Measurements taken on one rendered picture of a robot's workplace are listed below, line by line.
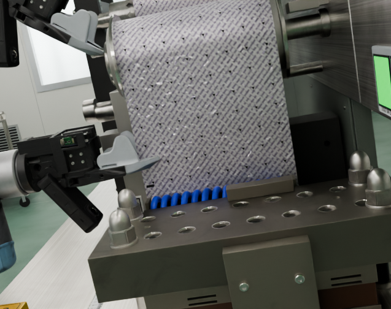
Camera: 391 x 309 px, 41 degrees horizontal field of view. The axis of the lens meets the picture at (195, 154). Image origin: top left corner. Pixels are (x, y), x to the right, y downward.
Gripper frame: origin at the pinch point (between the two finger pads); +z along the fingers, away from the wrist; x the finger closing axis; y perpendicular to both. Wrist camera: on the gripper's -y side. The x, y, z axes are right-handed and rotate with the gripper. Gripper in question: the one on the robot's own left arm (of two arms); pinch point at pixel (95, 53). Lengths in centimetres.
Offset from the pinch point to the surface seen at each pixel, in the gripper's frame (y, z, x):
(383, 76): 16.8, 33.0, -30.3
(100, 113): -8.7, 4.9, 1.9
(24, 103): -186, -171, 549
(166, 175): -10.2, 19.4, -6.2
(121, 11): 6.4, -3.8, 22.0
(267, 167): -1.3, 32.3, -6.1
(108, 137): -11.4, 8.0, 1.1
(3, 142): -245, -173, 548
